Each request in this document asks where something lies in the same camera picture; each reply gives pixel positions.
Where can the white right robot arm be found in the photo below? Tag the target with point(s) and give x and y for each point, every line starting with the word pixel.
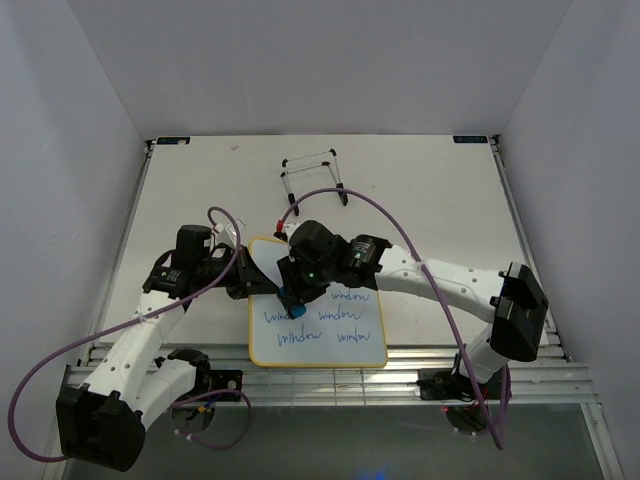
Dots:
pixel 511 302

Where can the blue bone-shaped eraser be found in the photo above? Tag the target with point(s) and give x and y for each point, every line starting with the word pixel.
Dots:
pixel 292 305

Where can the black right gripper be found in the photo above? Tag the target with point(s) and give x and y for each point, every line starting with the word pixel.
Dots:
pixel 296 292

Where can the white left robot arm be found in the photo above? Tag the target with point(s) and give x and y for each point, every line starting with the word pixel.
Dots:
pixel 104 420

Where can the black wire whiteboard stand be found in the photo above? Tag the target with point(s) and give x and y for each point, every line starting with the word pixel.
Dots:
pixel 316 170

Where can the yellow framed whiteboard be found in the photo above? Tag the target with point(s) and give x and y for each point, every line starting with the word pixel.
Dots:
pixel 343 328

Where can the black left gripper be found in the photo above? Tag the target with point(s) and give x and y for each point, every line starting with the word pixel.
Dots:
pixel 250 280

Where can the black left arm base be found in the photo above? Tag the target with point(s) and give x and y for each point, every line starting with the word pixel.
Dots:
pixel 222 380

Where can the aluminium table frame rail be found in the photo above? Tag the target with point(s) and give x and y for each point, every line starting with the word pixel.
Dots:
pixel 453 199

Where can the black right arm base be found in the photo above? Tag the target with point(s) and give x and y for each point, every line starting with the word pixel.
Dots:
pixel 443 385

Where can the blue label sticker left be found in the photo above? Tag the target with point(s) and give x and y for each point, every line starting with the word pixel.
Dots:
pixel 173 140

